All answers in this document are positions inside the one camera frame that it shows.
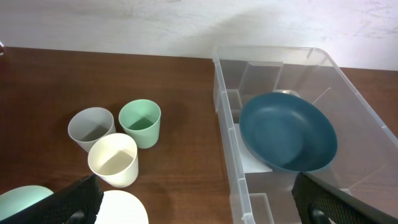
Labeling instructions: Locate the cream plastic cup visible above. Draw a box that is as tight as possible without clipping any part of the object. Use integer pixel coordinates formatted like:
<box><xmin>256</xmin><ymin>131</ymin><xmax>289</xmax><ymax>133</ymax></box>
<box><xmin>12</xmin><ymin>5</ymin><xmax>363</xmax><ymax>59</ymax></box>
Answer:
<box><xmin>88</xmin><ymin>133</ymin><xmax>139</xmax><ymax>188</ymax></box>

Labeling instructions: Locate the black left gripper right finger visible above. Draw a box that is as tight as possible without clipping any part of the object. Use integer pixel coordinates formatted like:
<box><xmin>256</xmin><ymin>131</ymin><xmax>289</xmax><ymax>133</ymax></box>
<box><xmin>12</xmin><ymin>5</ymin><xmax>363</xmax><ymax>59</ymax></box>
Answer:
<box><xmin>292</xmin><ymin>172</ymin><xmax>397</xmax><ymax>224</ymax></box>

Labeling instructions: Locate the blue large bowl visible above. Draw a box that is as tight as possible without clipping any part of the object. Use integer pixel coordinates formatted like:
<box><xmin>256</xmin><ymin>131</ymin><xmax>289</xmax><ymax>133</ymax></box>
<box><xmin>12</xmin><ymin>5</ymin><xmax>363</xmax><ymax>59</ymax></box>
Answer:
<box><xmin>239</xmin><ymin>93</ymin><xmax>338</xmax><ymax>172</ymax></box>

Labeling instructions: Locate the white label in bin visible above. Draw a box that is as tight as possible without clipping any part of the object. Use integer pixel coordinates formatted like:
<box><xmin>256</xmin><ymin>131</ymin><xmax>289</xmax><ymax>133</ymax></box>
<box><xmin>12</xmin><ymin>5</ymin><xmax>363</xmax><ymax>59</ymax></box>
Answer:
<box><xmin>234</xmin><ymin>123</ymin><xmax>272</xmax><ymax>174</ymax></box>

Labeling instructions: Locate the green small bowl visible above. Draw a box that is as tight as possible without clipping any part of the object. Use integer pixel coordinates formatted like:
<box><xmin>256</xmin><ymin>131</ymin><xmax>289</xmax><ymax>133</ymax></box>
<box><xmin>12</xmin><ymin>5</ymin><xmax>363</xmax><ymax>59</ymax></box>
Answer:
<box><xmin>1</xmin><ymin>185</ymin><xmax>53</xmax><ymax>220</ymax></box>

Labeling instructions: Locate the grey plastic cup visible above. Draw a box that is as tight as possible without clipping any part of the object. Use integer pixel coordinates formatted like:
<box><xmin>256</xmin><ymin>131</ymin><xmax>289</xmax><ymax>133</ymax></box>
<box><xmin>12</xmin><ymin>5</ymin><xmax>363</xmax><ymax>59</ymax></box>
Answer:
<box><xmin>67</xmin><ymin>107</ymin><xmax>116</xmax><ymax>152</ymax></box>

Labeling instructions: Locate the clear plastic storage bin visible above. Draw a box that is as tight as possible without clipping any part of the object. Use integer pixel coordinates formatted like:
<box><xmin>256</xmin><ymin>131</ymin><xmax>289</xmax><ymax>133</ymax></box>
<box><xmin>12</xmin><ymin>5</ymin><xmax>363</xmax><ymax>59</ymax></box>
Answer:
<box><xmin>213</xmin><ymin>46</ymin><xmax>397</xmax><ymax>223</ymax></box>

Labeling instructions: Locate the green plastic cup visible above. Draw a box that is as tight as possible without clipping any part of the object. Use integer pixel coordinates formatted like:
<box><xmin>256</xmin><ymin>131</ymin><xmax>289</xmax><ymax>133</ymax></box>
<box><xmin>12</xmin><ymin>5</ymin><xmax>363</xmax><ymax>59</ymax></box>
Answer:
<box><xmin>119</xmin><ymin>99</ymin><xmax>162</xmax><ymax>149</ymax></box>

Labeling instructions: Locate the white small bowl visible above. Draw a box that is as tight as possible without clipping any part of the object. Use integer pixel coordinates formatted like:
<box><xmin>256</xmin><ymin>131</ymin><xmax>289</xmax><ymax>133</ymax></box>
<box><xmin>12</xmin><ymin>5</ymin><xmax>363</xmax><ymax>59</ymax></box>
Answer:
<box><xmin>95</xmin><ymin>190</ymin><xmax>149</xmax><ymax>224</ymax></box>

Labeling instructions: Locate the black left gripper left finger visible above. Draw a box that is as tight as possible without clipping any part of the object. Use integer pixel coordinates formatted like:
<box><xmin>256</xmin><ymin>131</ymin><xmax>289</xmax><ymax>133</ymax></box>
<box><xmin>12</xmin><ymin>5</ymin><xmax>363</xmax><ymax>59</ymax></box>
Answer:
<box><xmin>1</xmin><ymin>174</ymin><xmax>104</xmax><ymax>224</ymax></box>

